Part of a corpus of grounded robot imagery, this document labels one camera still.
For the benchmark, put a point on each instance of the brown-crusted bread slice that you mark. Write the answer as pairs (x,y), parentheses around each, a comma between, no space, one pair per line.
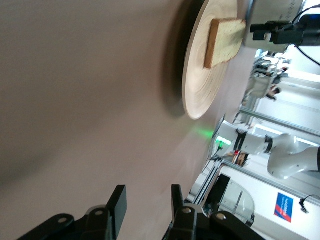
(225,42)

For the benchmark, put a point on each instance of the round wooden plate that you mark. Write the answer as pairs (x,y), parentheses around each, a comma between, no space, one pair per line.
(202,82)

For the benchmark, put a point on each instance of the black monitor screen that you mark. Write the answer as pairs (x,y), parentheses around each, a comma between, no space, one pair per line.
(220,190)

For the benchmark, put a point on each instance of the silver two-slot toaster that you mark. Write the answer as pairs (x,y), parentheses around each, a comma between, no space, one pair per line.
(262,10)

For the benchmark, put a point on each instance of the person in white clothes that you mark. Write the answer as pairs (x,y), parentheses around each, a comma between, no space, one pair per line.
(257,85)

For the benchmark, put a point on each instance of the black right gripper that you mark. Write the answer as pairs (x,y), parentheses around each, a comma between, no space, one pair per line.
(306,33)

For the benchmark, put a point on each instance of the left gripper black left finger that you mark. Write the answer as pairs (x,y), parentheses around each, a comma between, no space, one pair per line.
(117,205)

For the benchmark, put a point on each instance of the aluminium frame beam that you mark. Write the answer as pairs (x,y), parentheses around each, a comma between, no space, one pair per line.
(262,176)
(280,122)

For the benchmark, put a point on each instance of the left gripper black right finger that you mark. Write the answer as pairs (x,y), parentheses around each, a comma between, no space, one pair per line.
(185,220)

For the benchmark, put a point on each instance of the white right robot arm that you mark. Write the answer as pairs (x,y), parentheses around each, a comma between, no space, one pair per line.
(282,160)

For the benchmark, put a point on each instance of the blue red wall sign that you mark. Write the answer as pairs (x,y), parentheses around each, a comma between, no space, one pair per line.
(283,208)

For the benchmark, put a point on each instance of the dark-haired person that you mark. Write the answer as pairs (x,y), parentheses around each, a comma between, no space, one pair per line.
(273,92)

